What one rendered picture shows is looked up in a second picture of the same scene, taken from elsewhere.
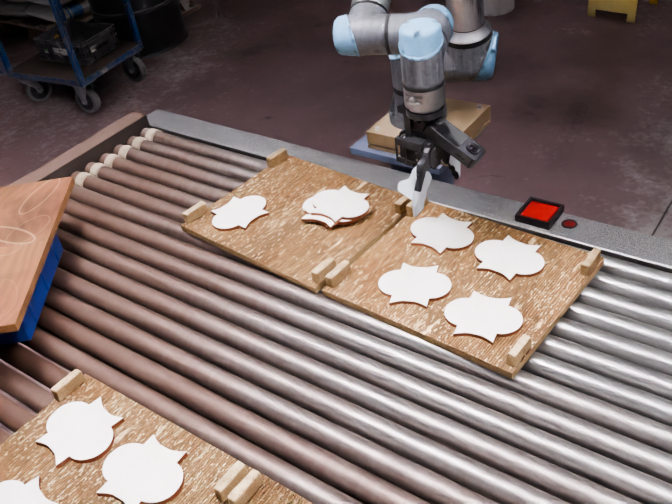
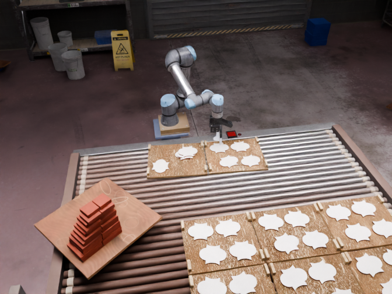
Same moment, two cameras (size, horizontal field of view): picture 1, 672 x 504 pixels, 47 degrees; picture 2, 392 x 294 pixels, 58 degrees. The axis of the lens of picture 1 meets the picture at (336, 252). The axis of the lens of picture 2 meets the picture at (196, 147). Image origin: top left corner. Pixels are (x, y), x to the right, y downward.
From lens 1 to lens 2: 163 cm
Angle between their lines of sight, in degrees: 39
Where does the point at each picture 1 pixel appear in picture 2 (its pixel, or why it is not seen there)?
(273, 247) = (182, 170)
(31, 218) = (115, 193)
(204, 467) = (237, 219)
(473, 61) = not seen: hidden behind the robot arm
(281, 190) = (163, 155)
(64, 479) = (212, 241)
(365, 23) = (196, 99)
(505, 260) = (240, 147)
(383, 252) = (211, 158)
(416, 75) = (220, 108)
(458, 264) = (231, 153)
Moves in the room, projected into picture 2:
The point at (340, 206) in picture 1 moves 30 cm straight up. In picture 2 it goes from (189, 151) to (188, 117)
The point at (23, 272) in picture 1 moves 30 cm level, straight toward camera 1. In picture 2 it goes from (140, 206) to (191, 214)
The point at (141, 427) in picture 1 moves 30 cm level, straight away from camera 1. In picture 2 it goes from (212, 221) to (164, 211)
